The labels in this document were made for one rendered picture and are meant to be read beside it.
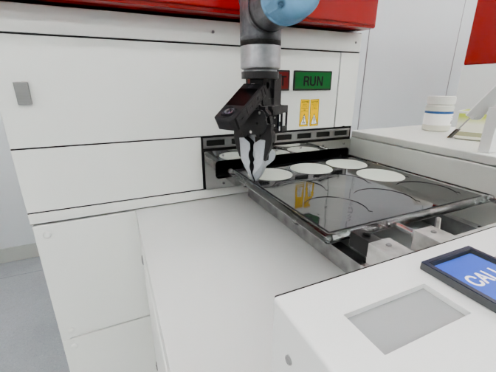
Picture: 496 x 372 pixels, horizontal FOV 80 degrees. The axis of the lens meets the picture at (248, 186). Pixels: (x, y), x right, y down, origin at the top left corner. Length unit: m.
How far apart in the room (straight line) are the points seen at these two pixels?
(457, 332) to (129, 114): 0.62
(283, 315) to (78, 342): 0.74
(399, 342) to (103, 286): 0.70
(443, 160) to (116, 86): 0.69
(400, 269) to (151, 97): 0.56
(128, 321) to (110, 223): 0.28
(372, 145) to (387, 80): 2.39
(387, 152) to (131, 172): 0.62
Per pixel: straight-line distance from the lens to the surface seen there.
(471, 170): 0.73
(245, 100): 0.54
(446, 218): 0.68
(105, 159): 0.68
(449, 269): 0.26
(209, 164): 0.70
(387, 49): 3.21
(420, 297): 0.23
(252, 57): 0.56
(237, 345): 0.36
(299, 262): 0.49
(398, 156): 0.81
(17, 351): 1.76
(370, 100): 3.10
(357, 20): 0.85
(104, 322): 0.87
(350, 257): 0.47
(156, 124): 0.68
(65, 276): 0.79
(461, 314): 0.23
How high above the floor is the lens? 1.09
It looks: 19 degrees down
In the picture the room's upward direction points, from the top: straight up
